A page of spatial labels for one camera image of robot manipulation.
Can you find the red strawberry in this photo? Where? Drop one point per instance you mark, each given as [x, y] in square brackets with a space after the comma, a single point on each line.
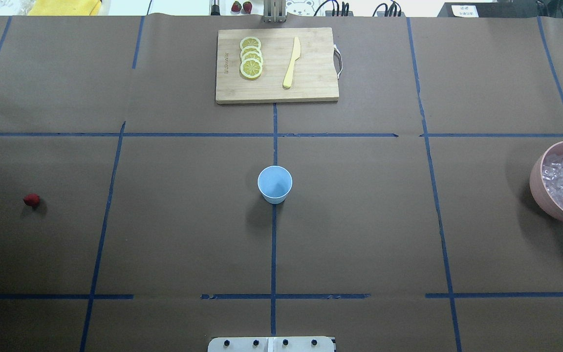
[32, 200]

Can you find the lemon slice nearest handle end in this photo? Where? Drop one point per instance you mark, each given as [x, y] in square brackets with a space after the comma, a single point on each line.
[250, 41]

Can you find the bear sticker card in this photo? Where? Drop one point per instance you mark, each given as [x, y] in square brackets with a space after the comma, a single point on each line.
[300, 7]

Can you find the spare strawberry left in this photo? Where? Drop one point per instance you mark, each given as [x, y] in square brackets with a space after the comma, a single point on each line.
[236, 7]

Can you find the yellow cloth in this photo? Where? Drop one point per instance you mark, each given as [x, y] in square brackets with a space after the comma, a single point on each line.
[65, 8]

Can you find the yellow plastic knife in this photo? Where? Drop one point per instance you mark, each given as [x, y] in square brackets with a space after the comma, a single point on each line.
[295, 55]

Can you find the spare strawberry right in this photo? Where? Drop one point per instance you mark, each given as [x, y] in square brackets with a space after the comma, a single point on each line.
[247, 7]

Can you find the bamboo cutting board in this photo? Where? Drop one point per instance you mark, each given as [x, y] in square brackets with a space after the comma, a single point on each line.
[315, 76]

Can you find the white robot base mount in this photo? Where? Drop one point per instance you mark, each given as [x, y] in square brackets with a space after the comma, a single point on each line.
[273, 344]

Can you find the spare strawberry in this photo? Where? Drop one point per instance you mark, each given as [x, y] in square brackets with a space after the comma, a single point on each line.
[236, 7]
[247, 7]

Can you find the black power adapter box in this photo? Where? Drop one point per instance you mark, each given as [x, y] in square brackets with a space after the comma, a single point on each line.
[465, 10]

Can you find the aluminium frame post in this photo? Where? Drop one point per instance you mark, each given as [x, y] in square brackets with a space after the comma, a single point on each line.
[274, 11]

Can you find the light blue plastic cup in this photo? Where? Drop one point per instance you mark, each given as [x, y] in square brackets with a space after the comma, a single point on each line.
[274, 183]

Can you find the lemon slice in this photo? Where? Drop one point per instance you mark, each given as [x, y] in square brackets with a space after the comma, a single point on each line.
[251, 70]
[252, 60]
[247, 49]

